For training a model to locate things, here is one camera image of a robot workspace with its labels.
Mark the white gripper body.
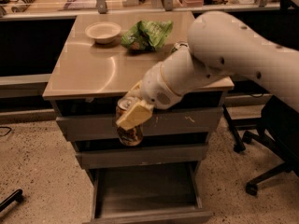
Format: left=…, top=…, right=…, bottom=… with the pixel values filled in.
left=140, top=63, right=182, bottom=110

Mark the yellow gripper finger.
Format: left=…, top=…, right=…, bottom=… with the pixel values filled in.
left=125, top=80, right=142, bottom=99
left=116, top=99, right=154, bottom=131

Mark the orange soda can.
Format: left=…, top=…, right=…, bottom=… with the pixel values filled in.
left=116, top=97, right=143, bottom=147

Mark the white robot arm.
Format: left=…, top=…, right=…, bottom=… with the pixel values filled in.
left=116, top=11, right=299, bottom=130

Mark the top grey drawer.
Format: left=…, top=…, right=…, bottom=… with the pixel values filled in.
left=56, top=107, right=222, bottom=142

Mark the grey drawer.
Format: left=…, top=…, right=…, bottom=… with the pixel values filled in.
left=56, top=107, right=222, bottom=142
left=75, top=143, right=208, bottom=169
left=84, top=162, right=212, bottom=224

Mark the grey drawer cabinet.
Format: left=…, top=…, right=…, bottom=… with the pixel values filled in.
left=42, top=11, right=235, bottom=224

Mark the green white soda can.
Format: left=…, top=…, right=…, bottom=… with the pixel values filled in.
left=171, top=41, right=189, bottom=53

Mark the middle grey drawer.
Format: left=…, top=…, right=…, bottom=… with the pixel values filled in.
left=75, top=143, right=208, bottom=169

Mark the bottom grey drawer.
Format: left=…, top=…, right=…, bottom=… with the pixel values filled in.
left=84, top=162, right=212, bottom=224

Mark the green chip bag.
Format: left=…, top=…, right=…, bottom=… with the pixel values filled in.
left=121, top=21, right=173, bottom=51

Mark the white paper bowl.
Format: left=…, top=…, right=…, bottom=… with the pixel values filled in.
left=85, top=21, right=121, bottom=44

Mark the purple paper booklet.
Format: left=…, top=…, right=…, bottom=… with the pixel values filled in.
left=63, top=0, right=95, bottom=10

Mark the black office chair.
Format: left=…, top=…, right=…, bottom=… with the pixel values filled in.
left=223, top=0, right=299, bottom=196

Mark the black chair leg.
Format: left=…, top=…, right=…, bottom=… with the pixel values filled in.
left=0, top=189, right=23, bottom=212

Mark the black floor cable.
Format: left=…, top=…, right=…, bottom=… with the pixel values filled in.
left=0, top=125, right=14, bottom=138

